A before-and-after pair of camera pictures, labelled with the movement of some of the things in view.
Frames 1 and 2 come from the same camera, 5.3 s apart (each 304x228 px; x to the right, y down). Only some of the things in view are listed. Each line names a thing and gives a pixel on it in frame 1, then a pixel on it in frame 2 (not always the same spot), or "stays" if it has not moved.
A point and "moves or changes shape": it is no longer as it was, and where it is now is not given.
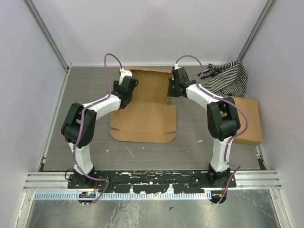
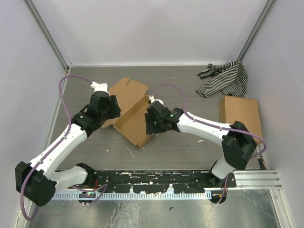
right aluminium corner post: x=267 y=7 stays
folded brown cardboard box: x=253 y=135 stays
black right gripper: x=170 y=93 -> x=151 y=127
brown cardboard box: x=147 y=117 moves or changes shape
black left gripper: x=116 y=86 -> x=116 y=112
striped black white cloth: x=231 y=79 stays
